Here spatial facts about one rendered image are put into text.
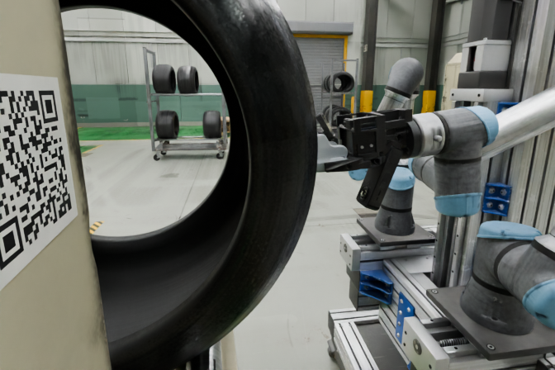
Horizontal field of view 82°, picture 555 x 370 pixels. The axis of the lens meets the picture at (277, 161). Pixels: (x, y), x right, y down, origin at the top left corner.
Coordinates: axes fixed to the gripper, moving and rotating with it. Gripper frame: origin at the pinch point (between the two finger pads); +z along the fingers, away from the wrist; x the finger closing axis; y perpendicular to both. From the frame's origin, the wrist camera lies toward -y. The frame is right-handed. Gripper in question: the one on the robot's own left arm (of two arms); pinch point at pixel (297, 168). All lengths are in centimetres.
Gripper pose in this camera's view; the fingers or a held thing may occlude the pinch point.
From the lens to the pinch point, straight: 51.6
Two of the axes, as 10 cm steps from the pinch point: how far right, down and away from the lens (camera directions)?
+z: -9.7, 1.6, -1.8
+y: -1.1, -9.6, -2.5
